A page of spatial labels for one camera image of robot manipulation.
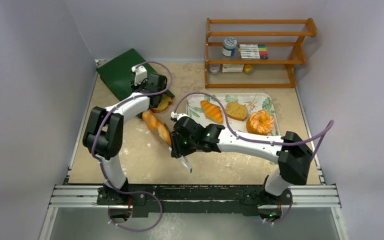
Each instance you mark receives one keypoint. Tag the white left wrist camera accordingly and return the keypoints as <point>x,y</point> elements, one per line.
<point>140,74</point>

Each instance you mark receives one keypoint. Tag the small yellow object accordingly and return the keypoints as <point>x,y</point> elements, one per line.
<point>248,68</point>

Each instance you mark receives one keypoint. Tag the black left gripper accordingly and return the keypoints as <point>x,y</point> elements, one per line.
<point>143,83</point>

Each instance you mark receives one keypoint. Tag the orange fake baguette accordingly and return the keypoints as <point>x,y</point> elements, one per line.
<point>157,127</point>

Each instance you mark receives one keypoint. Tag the brown fake bread slice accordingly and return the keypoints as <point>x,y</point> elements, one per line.
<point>236,111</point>

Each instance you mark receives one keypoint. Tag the orange fake croissant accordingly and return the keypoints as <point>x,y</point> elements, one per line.
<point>212,112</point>

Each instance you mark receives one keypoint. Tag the blue jar patterned lid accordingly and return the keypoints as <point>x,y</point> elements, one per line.
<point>229,46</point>

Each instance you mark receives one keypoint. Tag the white green small box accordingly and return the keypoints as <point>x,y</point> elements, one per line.
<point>232,68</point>

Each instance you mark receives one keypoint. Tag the orange wooden shelf rack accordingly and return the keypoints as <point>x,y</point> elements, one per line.
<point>214,45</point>

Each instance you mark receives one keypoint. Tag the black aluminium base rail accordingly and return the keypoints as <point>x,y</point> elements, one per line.
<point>248,200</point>

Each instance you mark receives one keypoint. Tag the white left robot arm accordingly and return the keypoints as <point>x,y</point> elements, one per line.
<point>103,135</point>

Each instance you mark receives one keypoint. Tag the small grey jar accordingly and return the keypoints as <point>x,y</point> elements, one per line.
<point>214,68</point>

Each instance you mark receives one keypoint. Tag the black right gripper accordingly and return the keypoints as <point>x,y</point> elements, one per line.
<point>179,145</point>

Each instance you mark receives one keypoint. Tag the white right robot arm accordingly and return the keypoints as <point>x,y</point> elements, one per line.
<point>289,152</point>

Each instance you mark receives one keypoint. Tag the orange fake bread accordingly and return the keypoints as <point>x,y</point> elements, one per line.
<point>260,123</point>

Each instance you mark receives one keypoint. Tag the leaf pattern serving tray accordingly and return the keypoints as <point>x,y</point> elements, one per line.
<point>253,102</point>

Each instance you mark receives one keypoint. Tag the green paper bag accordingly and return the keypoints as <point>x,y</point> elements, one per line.
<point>117,76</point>

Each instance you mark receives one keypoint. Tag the metal tongs white grips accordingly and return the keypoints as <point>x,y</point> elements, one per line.
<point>183,160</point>

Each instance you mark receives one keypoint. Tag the set of coloured markers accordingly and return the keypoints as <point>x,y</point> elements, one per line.
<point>253,51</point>

